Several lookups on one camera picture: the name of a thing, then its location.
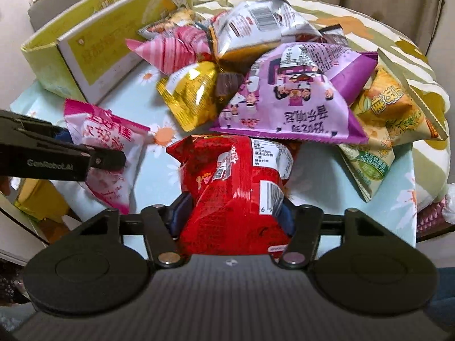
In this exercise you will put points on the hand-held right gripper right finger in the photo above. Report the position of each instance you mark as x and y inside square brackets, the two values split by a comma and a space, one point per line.
[285, 218]

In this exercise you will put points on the pink striped snack bag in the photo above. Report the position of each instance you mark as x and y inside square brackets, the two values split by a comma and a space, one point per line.
[167, 49]

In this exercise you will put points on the purple snack bag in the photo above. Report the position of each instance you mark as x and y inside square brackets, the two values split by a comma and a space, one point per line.
[284, 88]

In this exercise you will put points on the small brown snack packet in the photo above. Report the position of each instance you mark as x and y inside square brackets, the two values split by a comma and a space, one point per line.
[229, 83]

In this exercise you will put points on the silver snack bag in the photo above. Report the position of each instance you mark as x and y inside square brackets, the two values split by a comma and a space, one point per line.
[248, 32]

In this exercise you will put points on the yellow packet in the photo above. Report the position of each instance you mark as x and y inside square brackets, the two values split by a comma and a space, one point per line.
[39, 199]

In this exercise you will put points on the dark red patterned cloth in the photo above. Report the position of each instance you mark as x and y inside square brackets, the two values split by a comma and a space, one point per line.
[432, 220]

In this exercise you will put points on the cream sawtooth-edged snack bag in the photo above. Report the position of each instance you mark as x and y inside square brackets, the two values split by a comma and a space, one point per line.
[423, 96]

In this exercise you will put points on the yellow green popcorn bag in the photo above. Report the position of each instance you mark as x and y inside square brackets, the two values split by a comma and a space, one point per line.
[376, 131]

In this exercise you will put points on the pink and white snack bag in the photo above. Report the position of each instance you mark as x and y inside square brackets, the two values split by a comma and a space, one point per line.
[106, 128]

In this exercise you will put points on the shiny gold snack bag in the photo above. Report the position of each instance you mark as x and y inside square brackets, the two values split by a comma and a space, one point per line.
[192, 92]

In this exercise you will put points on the yellow green cardboard box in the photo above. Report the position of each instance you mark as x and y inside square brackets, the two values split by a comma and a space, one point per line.
[106, 39]

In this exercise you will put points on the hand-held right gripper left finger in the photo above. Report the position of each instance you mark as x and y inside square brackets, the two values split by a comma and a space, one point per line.
[181, 214]

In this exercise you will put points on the red snack bag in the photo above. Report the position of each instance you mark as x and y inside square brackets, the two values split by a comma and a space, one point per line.
[227, 199]

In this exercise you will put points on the grey headboard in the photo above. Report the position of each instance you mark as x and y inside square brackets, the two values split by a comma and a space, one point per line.
[53, 10]

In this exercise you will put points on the white plastic bag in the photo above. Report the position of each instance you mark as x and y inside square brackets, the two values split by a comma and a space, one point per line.
[450, 202]

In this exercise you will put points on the green striped floral blanket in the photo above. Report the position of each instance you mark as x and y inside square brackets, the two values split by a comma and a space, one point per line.
[320, 10]

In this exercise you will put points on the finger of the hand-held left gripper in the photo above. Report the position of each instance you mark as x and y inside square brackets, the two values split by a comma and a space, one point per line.
[35, 124]
[106, 160]

